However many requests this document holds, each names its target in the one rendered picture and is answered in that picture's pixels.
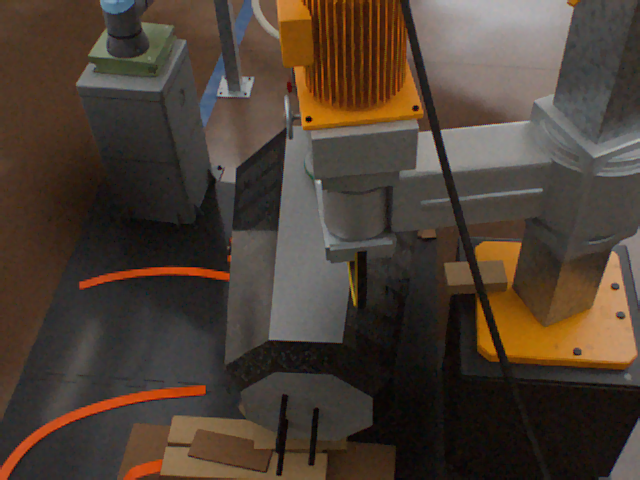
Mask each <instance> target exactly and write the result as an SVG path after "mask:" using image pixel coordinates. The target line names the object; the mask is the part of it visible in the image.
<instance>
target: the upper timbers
mask: <svg viewBox="0 0 640 480"><path fill-rule="evenodd" d="M197 429H200V430H205V431H210V432H214V433H219V434H224V435H229V436H235V437H240V438H245V439H250V440H254V441H255V431H256V424H255V423H253V422H251V421H250V420H236V419H219V418H204V417H188V416H173V419H172V423H171V427H170V431H169V435H168V439H167V444H168V446H169V447H166V448H165V452H164V457H163V462H162V466H161V471H160V477H161V479H162V480H327V473H328V460H327V454H324V453H321V451H322V450H315V461H314V466H309V465H308V458H309V450H304V451H285V455H284V463H283V471H282V475H281V476H277V475H276V471H277V463H278V455H279V454H278V453H276V452H275V451H273V452H272V455H271V459H270V462H269V465H268V469H267V472H266V473H264V472H260V471H255V470H250V469H246V468H241V467H236V466H231V465H226V464H221V463H217V462H212V461H207V460H203V459H198V458H193V457H189V456H188V452H189V449H190V447H191V444H192V441H193V439H194V436H195V434H196V431H197Z"/></svg>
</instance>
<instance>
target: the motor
mask: <svg viewBox="0 0 640 480"><path fill-rule="evenodd" d="M276 3H277V14H278V24H279V35H280V43H281V52H282V59H283V66H284V68H293V67H294V73H295V79H296V86H297V93H298V100H299V107H300V114H301V121H302V128H303V130H313V129H323V128H332V127H342V126H352V125H362V124H371V123H381V122H390V121H400V120H410V119H419V118H423V111H422V108H421V105H420V101H419V98H418V95H417V92H416V89H415V86H414V82H413V79H412V76H411V73H410V70H409V67H408V63H407V60H406V49H407V31H406V27H405V23H404V18H403V14H402V10H401V5H400V1H399V0H276Z"/></svg>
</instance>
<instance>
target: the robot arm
mask: <svg viewBox="0 0 640 480"><path fill-rule="evenodd" d="M155 1H156V0H101V1H100V2H101V6H102V10H103V15H104V19H105V24H106V28H107V33H108V34H107V39H106V49H107V52H108V53H109V54H110V55H112V56H114V57H117V58H121V59H133V58H136V56H139V55H141V54H144V53H145V52H147V51H148V49H149V48H150V39H149V37H148V35H147V34H146V32H144V31H143V29H142V26H141V21H140V16H141V15H142V14H143V13H144V12H145V11H146V10H148V9H149V7H150V6H151V5H152V4H153V3H154V2H155Z"/></svg>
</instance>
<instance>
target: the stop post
mask: <svg viewBox="0 0 640 480"><path fill-rule="evenodd" d="M213 1H214V7H215V13H216V20H217V26H218V32H219V38H220V45H221V51H222V58H223V64H224V70H225V77H222V79H221V82H220V85H219V89H218V92H217V95H216V97H220V98H250V95H251V91H252V87H253V83H254V80H255V77H243V76H241V69H240V62H239V55H238V47H237V40H236V33H235V26H234V19H233V12H232V5H231V0H213Z"/></svg>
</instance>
